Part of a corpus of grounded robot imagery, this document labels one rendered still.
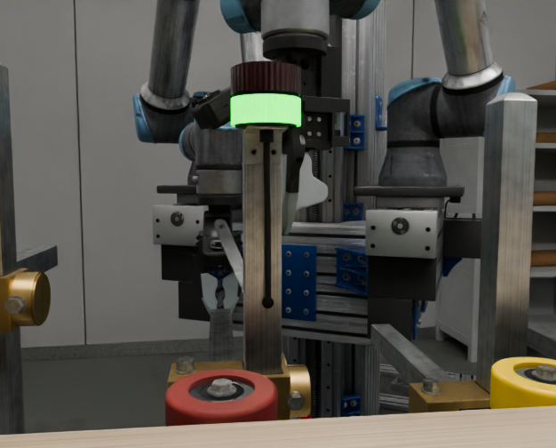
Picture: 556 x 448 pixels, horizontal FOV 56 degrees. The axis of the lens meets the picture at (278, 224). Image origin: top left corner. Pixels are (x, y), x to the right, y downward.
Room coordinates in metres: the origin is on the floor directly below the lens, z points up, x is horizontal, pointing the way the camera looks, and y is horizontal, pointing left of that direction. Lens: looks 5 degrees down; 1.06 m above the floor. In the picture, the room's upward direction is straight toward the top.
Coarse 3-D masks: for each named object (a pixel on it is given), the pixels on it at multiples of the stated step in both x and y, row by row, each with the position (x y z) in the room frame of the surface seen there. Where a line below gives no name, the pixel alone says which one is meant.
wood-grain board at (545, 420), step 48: (96, 432) 0.31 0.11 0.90; (144, 432) 0.31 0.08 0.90; (192, 432) 0.31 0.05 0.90; (240, 432) 0.31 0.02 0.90; (288, 432) 0.31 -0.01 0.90; (336, 432) 0.31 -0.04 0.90; (384, 432) 0.31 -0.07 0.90; (432, 432) 0.31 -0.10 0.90; (480, 432) 0.31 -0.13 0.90; (528, 432) 0.31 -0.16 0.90
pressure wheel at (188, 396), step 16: (176, 384) 0.37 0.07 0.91; (192, 384) 0.37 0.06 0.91; (208, 384) 0.37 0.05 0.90; (224, 384) 0.36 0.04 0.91; (240, 384) 0.37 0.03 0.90; (256, 384) 0.37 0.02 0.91; (272, 384) 0.37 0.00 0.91; (176, 400) 0.34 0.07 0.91; (192, 400) 0.34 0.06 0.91; (208, 400) 0.35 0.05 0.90; (224, 400) 0.35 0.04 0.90; (240, 400) 0.34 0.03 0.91; (256, 400) 0.34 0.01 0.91; (272, 400) 0.35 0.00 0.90; (176, 416) 0.33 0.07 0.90; (192, 416) 0.32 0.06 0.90; (208, 416) 0.32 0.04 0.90; (224, 416) 0.32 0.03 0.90; (240, 416) 0.32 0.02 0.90; (256, 416) 0.33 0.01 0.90; (272, 416) 0.34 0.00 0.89
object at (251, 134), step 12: (264, 60) 0.42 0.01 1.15; (252, 132) 0.47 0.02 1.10; (264, 132) 0.44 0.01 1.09; (276, 132) 0.47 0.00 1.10; (252, 144) 0.48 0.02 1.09; (264, 144) 0.44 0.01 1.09; (276, 144) 0.48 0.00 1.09; (252, 156) 0.48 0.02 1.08; (264, 156) 0.44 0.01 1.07; (276, 156) 0.48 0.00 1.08; (264, 168) 0.45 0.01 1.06; (264, 180) 0.45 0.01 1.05; (264, 192) 0.46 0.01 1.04; (264, 300) 0.48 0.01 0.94
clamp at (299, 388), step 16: (208, 368) 0.50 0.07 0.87; (224, 368) 0.50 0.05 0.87; (240, 368) 0.50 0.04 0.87; (288, 368) 0.50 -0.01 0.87; (304, 368) 0.50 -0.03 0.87; (288, 384) 0.48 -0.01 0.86; (304, 384) 0.48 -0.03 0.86; (288, 400) 0.48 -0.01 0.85; (304, 400) 0.48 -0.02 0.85; (288, 416) 0.48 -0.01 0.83; (304, 416) 0.49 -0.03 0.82
